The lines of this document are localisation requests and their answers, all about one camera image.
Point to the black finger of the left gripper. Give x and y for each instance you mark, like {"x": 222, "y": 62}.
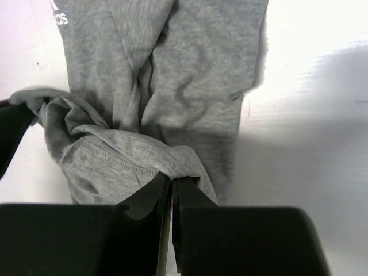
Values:
{"x": 14, "y": 121}

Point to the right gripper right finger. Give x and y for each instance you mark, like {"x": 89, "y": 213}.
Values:
{"x": 212, "y": 240}

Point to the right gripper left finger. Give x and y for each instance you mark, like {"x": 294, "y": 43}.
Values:
{"x": 130, "y": 238}

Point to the grey t shirt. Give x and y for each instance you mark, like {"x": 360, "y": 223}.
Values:
{"x": 155, "y": 87}

